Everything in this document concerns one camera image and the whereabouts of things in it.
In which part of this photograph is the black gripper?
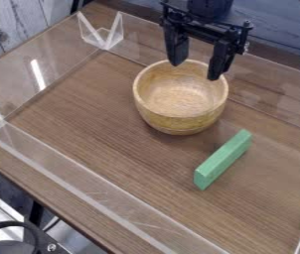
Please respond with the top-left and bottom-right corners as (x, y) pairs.
(160, 0), (253, 80)

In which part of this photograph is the green rectangular block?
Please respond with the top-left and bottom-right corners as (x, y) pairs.
(194, 130), (251, 191)

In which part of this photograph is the brown wooden bowl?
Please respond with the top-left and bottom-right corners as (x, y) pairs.
(132, 60), (229, 136)

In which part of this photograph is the black table leg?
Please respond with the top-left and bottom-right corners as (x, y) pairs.
(29, 201), (44, 226)

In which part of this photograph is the clear acrylic enclosure wall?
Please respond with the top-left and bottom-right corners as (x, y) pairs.
(0, 7), (300, 254)

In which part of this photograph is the black cable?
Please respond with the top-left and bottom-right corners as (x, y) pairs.
(0, 220), (44, 254)

